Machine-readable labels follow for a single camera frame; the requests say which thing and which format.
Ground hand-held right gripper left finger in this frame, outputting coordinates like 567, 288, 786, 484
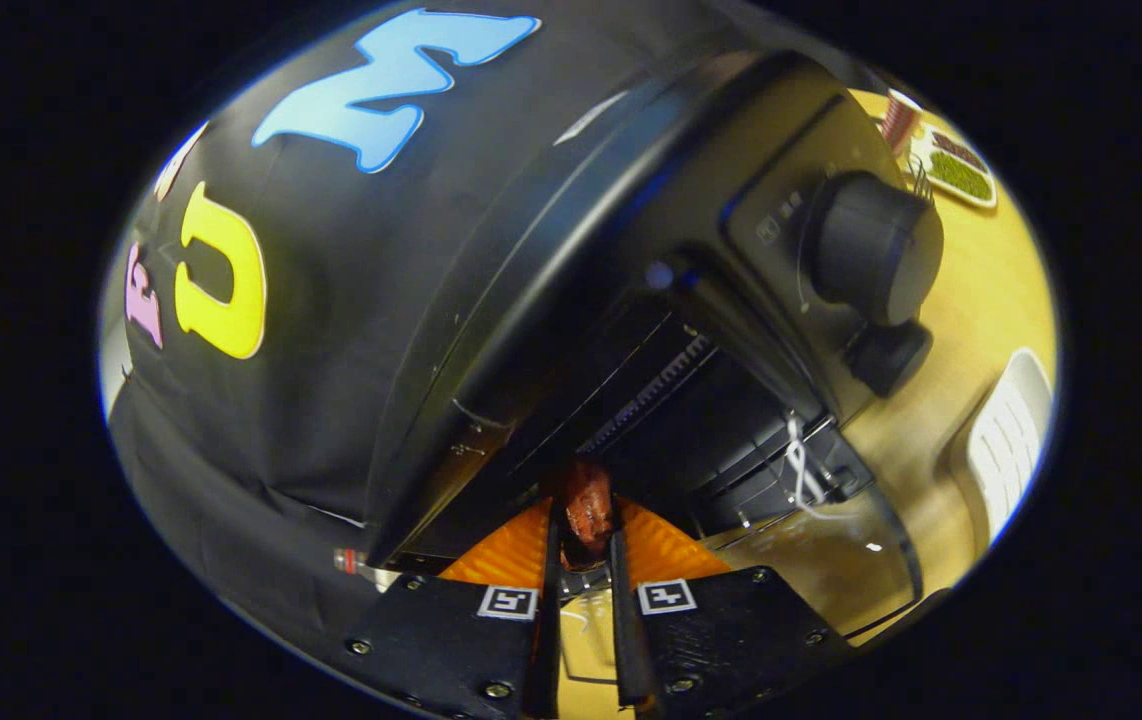
344, 495, 566, 720

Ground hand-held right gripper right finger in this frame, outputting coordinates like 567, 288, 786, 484
609, 495, 859, 709

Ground red meat piece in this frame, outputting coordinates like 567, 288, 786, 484
561, 460, 618, 571

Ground black electric oven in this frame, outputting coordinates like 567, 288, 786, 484
366, 50, 947, 643

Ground clear plastic bottle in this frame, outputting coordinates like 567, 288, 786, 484
333, 547, 404, 593

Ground black backdrop cloth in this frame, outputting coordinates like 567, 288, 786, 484
106, 0, 852, 641

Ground white rectangular tray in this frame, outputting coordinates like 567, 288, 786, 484
964, 347, 1058, 543

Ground white divided bean plate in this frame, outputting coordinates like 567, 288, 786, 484
911, 125, 1000, 210

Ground small metal holder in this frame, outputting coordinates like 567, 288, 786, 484
878, 88, 923, 153

